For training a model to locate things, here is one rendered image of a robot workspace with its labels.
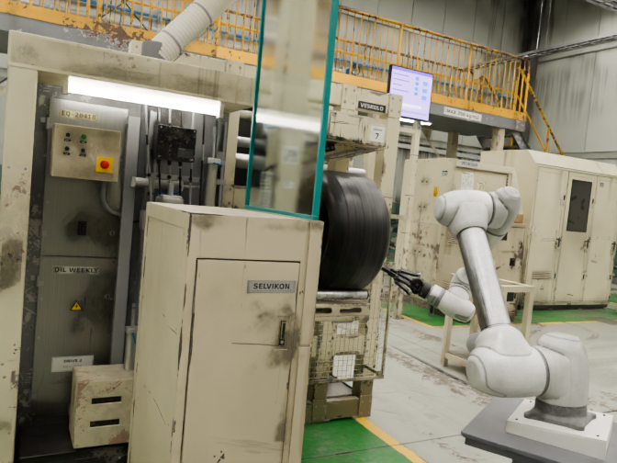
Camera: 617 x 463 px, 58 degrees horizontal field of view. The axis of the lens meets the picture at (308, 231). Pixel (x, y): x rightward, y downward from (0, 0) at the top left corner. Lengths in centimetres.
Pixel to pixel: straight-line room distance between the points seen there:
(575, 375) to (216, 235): 119
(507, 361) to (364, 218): 94
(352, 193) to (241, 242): 104
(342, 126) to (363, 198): 56
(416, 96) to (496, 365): 510
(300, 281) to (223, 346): 28
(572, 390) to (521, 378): 19
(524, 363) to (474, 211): 56
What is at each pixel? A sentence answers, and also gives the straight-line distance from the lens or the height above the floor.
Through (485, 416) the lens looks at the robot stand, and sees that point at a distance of 209.
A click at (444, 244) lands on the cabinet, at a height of 90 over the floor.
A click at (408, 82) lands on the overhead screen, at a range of 662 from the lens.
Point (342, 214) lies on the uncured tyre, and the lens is 243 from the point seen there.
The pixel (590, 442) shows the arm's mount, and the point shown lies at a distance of 196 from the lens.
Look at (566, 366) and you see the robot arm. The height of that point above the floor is 89.
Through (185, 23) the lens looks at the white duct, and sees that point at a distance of 270.
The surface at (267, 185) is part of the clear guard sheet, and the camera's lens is 195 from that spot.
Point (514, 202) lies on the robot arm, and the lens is 219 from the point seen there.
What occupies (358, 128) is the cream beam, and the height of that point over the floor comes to 171.
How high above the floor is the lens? 133
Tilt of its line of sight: 4 degrees down
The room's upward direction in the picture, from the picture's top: 5 degrees clockwise
